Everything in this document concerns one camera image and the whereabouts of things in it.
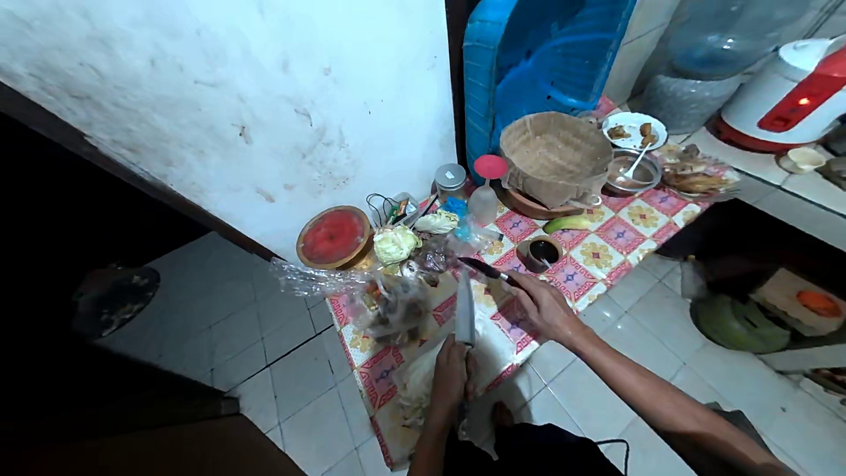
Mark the person's right hand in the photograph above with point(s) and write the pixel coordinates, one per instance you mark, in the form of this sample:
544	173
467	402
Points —
554	312

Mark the person's left hand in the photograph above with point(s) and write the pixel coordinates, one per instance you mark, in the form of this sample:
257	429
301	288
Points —
448	380

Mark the person's right fingers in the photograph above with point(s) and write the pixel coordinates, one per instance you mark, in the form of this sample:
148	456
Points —
524	287

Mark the person's left fingers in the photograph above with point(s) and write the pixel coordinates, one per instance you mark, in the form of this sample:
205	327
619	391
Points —
470	375

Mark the small knife with black blade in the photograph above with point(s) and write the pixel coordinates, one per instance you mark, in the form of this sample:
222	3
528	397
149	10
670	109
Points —
484	268

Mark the large knife with silver blade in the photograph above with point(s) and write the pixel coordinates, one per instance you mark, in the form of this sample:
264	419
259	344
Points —
465	314

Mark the person's left forearm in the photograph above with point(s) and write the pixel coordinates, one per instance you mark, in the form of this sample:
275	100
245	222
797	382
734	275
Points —
431	445

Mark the person's right forearm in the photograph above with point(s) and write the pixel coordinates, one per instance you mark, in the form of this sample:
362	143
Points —
661	403

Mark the cup with dark liquid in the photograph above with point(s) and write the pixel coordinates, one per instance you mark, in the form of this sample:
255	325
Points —
544	251

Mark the white cut cabbage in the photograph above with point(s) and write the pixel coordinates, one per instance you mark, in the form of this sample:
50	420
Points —
416	383

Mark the pale green eggplant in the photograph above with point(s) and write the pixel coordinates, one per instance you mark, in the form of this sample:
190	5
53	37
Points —
568	224

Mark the brown round tray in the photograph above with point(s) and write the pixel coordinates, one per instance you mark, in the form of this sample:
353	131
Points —
539	210

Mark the pink patterned tablecloth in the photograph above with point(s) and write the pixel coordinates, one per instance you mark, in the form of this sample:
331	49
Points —
598	254

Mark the blue plastic bag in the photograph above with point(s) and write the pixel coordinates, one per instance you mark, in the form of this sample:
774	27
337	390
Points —
461	228

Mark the dark translucent plastic bag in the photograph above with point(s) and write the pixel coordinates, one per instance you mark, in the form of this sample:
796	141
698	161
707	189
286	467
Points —
436	252

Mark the clear bag of vegetables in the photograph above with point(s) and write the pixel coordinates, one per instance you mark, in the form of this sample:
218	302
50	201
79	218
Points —
393	307

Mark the pale cabbage leaf piece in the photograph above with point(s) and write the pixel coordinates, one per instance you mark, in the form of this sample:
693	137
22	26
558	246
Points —
437	222

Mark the jar with silver lid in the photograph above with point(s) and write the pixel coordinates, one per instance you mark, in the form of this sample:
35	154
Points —
450	177

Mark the pale green cabbage head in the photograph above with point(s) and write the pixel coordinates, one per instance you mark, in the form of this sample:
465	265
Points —
394	244

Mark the woven bamboo basket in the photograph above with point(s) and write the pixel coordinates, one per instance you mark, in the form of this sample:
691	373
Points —
555	152

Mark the clear container with small items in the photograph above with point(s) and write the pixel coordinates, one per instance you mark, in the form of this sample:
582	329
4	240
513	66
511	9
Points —
408	210

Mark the clear bowl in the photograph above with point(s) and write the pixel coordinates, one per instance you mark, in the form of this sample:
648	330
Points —
617	180

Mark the white spoon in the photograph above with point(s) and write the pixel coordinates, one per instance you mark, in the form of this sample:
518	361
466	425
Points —
638	162

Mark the crumpled clear plastic wrap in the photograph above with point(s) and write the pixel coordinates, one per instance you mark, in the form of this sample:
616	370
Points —
310	280

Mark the white plate with food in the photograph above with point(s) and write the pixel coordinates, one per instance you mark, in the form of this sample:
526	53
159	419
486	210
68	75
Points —
632	135

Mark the plastic-wrapped brown food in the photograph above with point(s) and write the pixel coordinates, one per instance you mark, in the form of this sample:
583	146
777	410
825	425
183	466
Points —
697	175

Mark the large blue plastic tub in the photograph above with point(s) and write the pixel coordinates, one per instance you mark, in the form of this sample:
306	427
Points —
539	73

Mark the grey water gallon stand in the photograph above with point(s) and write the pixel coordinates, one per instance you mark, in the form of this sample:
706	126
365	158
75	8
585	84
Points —
687	102

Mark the light brown cardboard piece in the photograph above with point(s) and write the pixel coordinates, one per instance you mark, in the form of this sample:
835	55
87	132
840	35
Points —
776	297

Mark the white tiled counter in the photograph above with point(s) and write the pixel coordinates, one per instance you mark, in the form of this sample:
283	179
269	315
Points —
786	184

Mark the white red rice cooker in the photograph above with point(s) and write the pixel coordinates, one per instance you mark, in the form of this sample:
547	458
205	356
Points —
753	106

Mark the orange round object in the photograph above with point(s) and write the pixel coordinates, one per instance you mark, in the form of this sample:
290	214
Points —
818	303

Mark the small cream cup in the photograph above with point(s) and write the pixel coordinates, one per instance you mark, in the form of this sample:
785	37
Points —
800	160

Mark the clear blue water gallon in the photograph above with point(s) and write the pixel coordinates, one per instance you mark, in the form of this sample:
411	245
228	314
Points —
720	49

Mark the dark mottled object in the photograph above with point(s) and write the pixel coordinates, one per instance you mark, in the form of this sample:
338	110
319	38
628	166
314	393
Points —
117	301

